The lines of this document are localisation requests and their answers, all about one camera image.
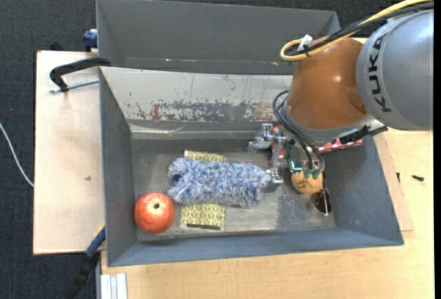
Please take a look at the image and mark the pale wood board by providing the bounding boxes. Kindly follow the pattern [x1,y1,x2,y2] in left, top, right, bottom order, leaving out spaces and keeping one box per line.
[32,50,106,256]

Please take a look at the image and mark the black cylinder on white bracket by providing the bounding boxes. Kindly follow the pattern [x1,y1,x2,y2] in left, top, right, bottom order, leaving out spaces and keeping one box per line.
[339,121,389,146]

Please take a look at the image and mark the grey metal bin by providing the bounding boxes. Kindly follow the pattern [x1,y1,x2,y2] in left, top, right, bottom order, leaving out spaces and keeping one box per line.
[95,0,404,267]

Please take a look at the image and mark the dark sunglasses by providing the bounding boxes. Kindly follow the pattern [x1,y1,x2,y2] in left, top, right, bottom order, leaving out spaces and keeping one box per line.
[309,188,332,218]

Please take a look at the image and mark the red apple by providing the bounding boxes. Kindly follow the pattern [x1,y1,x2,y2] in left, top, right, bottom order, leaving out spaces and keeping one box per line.
[133,192,176,234]

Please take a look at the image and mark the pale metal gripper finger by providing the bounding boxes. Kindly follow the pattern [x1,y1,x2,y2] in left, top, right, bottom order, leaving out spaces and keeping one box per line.
[264,168,285,184]
[255,182,284,194]

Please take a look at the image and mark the blue and white fluffy cloth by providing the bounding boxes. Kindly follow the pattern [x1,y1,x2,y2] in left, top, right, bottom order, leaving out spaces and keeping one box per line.
[166,156,273,208]

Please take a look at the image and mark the tan ball with drawing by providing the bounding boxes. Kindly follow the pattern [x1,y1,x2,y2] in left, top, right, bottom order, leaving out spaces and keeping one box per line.
[291,169,325,195]

